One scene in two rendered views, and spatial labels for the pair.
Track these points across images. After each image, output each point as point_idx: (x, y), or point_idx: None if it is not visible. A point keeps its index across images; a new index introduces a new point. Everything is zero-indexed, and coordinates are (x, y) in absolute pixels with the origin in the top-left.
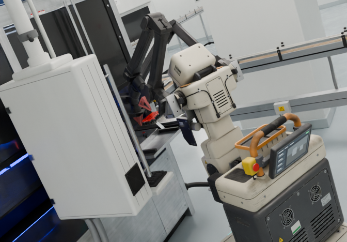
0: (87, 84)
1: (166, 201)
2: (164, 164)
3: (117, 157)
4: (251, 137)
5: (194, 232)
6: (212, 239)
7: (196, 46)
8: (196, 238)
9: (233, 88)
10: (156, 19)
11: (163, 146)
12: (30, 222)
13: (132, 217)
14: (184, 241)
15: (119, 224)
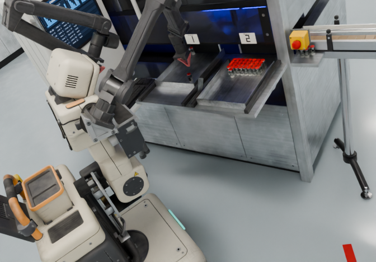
0: None
1: (259, 142)
2: (275, 116)
3: (46, 80)
4: (53, 179)
5: (263, 188)
6: (242, 207)
7: (59, 62)
8: (253, 191)
9: (66, 135)
10: (5, 8)
11: (152, 103)
12: None
13: (202, 118)
14: (253, 179)
15: (185, 112)
